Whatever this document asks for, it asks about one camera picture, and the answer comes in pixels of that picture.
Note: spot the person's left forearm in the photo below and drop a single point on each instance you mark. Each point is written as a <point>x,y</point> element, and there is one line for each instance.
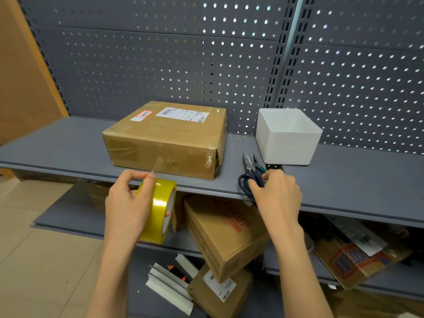
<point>109,281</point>

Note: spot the person's right hand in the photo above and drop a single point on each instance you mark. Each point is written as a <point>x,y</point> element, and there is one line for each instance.
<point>278,202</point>

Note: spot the white plastic bin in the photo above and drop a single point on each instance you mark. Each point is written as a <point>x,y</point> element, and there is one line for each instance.
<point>288,139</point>

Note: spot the brown wooden panel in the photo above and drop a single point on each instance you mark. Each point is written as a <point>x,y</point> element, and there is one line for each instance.
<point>23,72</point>

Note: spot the cardboard box red lettering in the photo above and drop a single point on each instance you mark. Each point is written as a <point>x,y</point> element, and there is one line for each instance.
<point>225,235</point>

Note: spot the grey perforated back panel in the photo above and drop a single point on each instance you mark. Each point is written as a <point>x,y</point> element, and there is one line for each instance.
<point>357,76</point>
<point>149,59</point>

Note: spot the cardboard box torn white sticker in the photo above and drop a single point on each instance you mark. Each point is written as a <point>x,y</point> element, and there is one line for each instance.
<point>97,195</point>

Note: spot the cardboard box red blue print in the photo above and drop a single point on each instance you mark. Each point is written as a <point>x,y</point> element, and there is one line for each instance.
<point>357,258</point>

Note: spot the brown cardboard box white labels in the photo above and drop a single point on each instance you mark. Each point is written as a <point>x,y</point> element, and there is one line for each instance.
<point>165,142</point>

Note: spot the white flat strips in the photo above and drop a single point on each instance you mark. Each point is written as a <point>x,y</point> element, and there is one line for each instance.
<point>170,284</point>

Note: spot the yellow tape roll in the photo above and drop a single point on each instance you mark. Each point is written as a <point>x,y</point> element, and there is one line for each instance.
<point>159,211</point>

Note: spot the cardboard box barcode label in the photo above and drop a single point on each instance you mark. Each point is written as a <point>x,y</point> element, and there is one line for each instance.
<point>218,294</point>

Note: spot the grey slotted upright post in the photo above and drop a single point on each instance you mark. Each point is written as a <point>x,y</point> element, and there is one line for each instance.
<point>286,51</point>
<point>44,56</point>

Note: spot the black scissors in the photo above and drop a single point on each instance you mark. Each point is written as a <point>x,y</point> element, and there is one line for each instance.
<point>250,175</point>

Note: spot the person's right forearm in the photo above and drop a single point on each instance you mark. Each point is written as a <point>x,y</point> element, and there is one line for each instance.
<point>301,278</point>

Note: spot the person's left hand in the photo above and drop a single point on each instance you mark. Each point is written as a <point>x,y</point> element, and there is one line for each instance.
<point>126,211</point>

